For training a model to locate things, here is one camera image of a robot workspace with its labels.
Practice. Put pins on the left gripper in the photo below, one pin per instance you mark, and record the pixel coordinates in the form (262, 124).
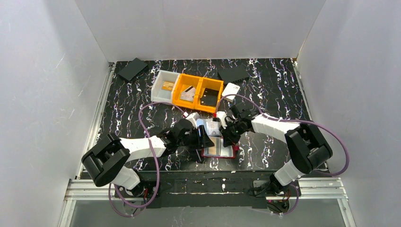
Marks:
(200, 140)

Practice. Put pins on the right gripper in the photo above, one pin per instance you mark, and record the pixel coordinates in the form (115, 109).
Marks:
(228, 133)

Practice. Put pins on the gold card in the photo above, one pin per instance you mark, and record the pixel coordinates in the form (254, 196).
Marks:
(168, 85)
(212, 151)

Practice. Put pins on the red card holder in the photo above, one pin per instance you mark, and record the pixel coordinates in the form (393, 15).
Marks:
(224, 152)

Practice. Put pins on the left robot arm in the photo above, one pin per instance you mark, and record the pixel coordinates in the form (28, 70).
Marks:
(105, 161)

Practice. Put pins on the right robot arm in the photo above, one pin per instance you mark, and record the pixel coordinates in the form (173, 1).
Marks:
(306, 144)

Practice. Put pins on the black card in bin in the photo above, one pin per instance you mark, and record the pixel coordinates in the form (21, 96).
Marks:
(209, 97)

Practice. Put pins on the silver VIP card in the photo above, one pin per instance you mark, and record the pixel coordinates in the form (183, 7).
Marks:
(188, 94)

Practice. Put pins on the yellow bin with black card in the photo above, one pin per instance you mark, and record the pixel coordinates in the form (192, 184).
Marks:
(203, 84)

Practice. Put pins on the yellow bin with silver card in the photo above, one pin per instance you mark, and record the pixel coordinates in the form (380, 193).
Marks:
(184, 82)

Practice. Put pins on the gold card in white bin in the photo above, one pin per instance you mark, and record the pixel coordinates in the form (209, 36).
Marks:
(168, 85)

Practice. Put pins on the black yellow screwdriver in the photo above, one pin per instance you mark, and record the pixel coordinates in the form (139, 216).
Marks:
(199, 155)

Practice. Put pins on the white small box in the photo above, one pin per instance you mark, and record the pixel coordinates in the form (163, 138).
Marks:
(230, 91)

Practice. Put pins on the black flat box right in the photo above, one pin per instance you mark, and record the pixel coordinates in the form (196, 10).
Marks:
(233, 75)

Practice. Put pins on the black flat box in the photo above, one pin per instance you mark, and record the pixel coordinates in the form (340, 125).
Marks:
(132, 70)
(233, 75)

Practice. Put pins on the white plastic bin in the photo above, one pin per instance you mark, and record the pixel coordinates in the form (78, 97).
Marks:
(159, 95)

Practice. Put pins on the black flat box left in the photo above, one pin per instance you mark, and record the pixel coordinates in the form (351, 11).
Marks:
(132, 70)

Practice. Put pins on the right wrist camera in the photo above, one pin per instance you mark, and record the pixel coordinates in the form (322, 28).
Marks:
(220, 118)

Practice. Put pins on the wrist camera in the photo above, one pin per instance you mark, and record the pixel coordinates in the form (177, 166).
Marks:
(192, 117)
(220, 118)

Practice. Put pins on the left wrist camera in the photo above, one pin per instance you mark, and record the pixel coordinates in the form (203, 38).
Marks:
(192, 117)

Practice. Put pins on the aluminium table rail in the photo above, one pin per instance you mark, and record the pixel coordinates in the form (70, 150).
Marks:
(79, 189)

